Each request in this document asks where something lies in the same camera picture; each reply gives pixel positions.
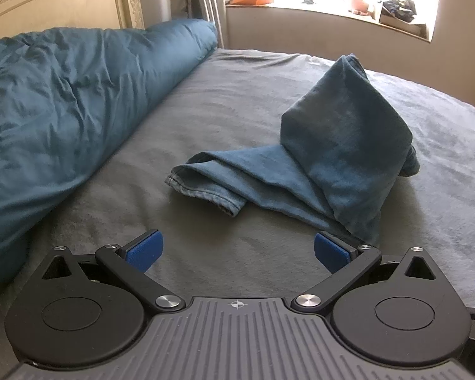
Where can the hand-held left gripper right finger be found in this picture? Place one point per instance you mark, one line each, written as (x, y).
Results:
(332, 251)

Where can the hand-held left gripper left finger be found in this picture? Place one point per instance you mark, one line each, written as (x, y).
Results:
(144, 251)

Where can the blue denim jeans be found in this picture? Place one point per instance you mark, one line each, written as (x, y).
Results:
(332, 134)

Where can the cardboard box with dark clothes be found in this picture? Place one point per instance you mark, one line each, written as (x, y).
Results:
(399, 12)

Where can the teal duvet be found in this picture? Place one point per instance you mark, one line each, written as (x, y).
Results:
(63, 107)

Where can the grey fleece bed blanket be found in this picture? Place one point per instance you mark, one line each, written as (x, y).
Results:
(221, 99)

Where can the brown windowsill item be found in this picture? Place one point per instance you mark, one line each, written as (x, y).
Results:
(360, 4)

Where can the grey curtain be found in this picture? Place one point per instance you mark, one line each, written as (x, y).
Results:
(209, 4)

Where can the cream carved headboard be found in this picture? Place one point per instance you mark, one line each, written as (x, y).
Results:
(63, 4)

